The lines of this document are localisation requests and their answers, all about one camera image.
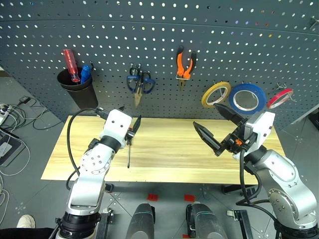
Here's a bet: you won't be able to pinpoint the blue handled screwdriver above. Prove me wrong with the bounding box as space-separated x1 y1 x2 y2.
80 65 93 85

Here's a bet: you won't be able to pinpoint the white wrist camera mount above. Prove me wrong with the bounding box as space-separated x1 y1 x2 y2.
233 111 276 160
99 109 133 150

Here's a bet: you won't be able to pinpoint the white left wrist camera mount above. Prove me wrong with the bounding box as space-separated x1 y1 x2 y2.
99 109 133 150

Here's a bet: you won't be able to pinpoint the red tape roll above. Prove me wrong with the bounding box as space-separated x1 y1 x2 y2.
266 88 295 110

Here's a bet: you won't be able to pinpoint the white shoe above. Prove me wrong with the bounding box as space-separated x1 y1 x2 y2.
16 214 36 230

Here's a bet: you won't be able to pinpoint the blue handled scissors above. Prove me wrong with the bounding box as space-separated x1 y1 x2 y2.
126 66 156 108

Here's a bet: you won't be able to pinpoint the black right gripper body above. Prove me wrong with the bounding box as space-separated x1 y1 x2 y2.
215 121 258 157

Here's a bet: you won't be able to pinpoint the red handled screwdriver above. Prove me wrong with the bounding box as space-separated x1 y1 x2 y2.
62 49 81 83

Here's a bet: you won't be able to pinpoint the yellow tape roll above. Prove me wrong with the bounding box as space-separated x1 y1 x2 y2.
201 81 232 109

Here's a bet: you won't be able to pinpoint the black floor cable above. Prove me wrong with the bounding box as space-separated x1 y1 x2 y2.
9 98 63 130

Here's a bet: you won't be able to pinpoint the blue tape roll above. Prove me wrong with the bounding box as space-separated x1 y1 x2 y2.
228 83 268 116

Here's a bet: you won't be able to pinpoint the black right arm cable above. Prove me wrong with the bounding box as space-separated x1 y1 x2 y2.
235 139 278 223

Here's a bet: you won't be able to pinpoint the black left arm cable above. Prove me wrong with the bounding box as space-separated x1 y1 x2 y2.
65 107 110 191

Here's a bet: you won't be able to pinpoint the orange black pliers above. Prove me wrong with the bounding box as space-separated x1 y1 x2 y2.
175 45 198 91

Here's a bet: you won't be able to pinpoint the grey flat device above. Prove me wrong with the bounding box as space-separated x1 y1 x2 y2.
0 131 26 168

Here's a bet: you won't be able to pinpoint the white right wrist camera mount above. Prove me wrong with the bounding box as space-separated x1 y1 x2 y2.
233 111 276 160

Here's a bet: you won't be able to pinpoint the dark rounded shape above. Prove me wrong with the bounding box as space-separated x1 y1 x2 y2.
125 202 157 239
185 202 228 239

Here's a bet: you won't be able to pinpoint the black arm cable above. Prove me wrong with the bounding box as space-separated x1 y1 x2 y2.
235 139 278 223
65 107 110 191

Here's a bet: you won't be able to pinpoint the dark perforated back panel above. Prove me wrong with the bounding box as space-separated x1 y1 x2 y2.
0 0 319 131

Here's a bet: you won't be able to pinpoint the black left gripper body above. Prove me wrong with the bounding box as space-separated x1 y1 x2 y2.
125 126 136 145

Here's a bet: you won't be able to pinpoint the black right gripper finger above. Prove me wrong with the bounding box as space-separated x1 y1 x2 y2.
214 104 248 126
192 121 223 151

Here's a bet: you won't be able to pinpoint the white floor cable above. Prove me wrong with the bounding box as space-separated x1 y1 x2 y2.
0 104 32 222

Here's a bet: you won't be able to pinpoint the black cup tool holder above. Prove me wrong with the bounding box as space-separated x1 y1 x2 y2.
56 66 99 110

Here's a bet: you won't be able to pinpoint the black orange flathead screwdriver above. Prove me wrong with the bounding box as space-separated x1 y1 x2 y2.
126 139 133 169

